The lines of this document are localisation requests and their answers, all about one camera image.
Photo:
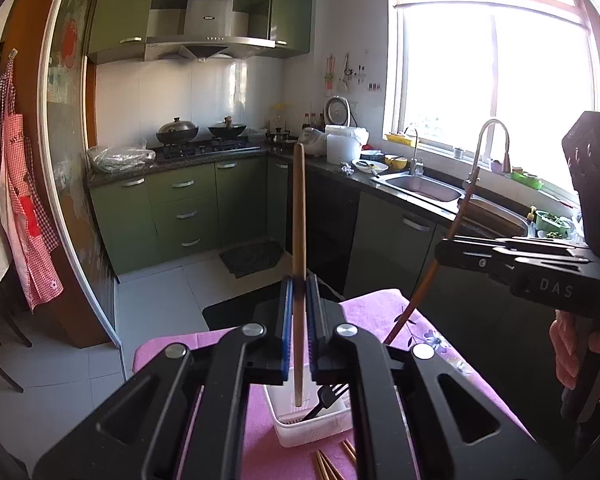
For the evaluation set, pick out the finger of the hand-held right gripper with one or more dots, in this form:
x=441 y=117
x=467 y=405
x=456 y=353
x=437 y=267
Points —
x=480 y=255

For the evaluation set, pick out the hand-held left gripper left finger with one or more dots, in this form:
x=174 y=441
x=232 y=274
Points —
x=286 y=330

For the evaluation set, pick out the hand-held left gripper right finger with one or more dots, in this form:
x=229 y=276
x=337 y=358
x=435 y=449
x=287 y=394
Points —
x=312 y=345

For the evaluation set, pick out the wooden chopstick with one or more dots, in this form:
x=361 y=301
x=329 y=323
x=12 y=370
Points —
x=321 y=467
x=349 y=452
x=410 y=305
x=299 y=260
x=332 y=471

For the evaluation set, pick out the white utensil holder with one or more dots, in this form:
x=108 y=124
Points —
x=290 y=430

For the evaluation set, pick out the person's right hand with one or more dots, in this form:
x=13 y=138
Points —
x=562 y=355

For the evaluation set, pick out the black plastic fork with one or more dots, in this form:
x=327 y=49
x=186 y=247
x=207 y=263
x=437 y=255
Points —
x=330 y=392

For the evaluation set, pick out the green bowl of vegetables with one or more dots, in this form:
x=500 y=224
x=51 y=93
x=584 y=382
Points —
x=552 y=220

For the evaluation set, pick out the purple floral tablecloth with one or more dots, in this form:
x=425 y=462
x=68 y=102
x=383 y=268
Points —
x=370 y=310

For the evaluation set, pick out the green tray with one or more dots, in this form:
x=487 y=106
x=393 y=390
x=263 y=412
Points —
x=527 y=178

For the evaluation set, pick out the dark floor mat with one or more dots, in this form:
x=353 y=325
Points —
x=252 y=257

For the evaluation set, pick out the dark green sink cabinets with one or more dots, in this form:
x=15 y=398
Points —
x=395 y=250

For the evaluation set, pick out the steel sink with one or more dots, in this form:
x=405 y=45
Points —
x=422 y=185

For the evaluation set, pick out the tall curved copper faucet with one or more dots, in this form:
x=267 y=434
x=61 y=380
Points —
x=495 y=121

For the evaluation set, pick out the small chrome faucet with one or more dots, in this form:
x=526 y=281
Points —
x=414 y=152

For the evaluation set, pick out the yellow bowl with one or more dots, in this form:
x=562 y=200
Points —
x=396 y=161

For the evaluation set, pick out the yellow tray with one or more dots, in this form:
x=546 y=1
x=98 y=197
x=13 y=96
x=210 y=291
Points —
x=399 y=138

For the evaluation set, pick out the white bowl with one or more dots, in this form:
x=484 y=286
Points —
x=370 y=165

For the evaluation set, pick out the window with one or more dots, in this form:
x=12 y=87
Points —
x=480 y=85

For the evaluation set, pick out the green lower cabinets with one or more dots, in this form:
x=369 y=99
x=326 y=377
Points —
x=190 y=205

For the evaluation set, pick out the white rice cooker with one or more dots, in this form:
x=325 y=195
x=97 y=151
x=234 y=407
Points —
x=314 y=141

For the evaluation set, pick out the small black pot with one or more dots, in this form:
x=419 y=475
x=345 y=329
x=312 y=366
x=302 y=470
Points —
x=280 y=136

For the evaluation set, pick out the black gas stove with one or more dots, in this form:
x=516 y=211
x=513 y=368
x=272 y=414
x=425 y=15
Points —
x=200 y=149

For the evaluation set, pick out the round steel cooker lid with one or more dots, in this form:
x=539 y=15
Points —
x=337 y=111

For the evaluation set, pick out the sauce bottles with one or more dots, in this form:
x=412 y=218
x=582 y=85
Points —
x=314 y=120

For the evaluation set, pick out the black wok with lid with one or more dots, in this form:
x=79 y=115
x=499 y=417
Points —
x=177 y=130

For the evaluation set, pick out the clear plastic bag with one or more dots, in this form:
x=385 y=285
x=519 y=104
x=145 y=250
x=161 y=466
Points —
x=115 y=157

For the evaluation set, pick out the sliding glass door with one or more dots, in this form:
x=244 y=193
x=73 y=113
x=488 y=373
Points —
x=70 y=160

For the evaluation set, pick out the dark wooden chair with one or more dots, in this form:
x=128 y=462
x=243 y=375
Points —
x=0 y=330

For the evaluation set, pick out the red checked apron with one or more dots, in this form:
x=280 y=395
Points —
x=25 y=210

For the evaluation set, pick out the steel range hood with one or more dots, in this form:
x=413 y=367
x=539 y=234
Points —
x=210 y=25

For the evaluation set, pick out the green upper cabinets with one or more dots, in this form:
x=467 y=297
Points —
x=125 y=15

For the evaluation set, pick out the wall utensil hooks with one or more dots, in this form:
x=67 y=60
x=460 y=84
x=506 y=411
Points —
x=350 y=72

